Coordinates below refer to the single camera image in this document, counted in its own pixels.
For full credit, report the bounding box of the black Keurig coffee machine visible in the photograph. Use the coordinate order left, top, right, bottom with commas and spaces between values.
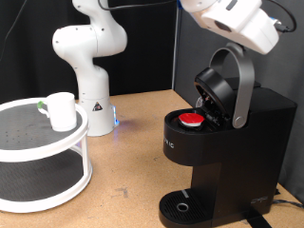
158, 77, 298, 228

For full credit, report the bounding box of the white two-tier turntable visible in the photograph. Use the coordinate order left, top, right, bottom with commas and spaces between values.
0, 96, 94, 214

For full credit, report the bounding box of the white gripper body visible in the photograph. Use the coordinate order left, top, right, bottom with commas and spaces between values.
201, 6, 280, 55

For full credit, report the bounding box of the silver lid handle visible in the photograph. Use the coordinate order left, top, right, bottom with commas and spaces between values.
208, 42, 256, 129

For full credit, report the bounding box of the black brew head lid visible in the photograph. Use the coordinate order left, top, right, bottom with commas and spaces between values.
194, 66, 237, 123

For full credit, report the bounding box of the black backdrop curtain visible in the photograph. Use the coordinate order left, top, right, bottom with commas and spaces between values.
0, 0, 179, 104

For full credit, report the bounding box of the black slotted drip tray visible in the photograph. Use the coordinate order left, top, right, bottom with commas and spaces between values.
159, 188, 217, 228

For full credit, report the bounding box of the black tape strap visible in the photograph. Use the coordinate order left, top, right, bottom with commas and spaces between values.
242, 210, 274, 228

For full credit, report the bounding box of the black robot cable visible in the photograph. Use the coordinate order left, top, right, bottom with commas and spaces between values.
97, 0, 297, 33

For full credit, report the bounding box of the red-lidded white coffee pod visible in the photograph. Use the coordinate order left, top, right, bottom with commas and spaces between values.
178, 112, 206, 128

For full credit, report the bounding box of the braided power cable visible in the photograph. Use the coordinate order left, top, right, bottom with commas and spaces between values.
271, 189, 304, 210

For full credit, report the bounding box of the grey partition panel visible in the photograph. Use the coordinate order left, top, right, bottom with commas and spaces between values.
172, 0, 304, 203

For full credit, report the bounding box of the white mug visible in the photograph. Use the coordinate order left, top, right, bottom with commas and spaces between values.
37, 91, 78, 133

